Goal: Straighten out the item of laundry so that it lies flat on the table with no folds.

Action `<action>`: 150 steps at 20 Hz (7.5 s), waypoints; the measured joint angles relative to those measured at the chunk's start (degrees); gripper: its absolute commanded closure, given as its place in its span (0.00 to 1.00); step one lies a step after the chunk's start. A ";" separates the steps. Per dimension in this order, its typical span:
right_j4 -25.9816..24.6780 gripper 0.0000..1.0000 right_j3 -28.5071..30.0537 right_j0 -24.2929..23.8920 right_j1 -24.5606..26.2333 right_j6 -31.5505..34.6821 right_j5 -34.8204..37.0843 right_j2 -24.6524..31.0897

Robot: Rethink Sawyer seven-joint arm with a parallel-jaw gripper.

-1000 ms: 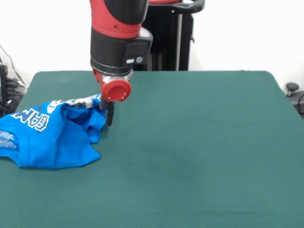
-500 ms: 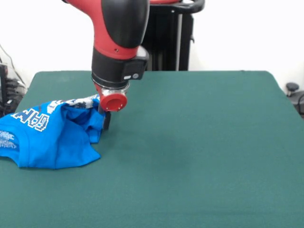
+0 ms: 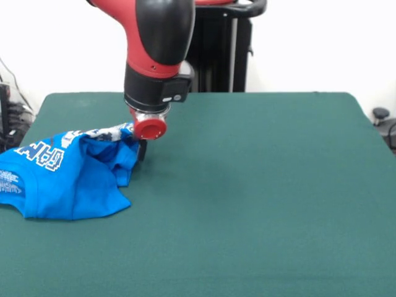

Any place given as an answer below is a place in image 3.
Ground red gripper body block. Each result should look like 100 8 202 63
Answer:
128 103 171 141

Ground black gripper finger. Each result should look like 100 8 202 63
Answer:
137 139 148 163

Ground blue printed t-shirt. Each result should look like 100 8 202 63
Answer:
0 121 140 222

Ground dark green table cloth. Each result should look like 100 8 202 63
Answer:
0 92 396 297

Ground black electronics box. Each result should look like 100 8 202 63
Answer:
0 82 11 140

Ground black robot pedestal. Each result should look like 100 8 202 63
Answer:
185 0 267 93

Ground black cable bundle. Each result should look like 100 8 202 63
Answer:
0 101 35 155

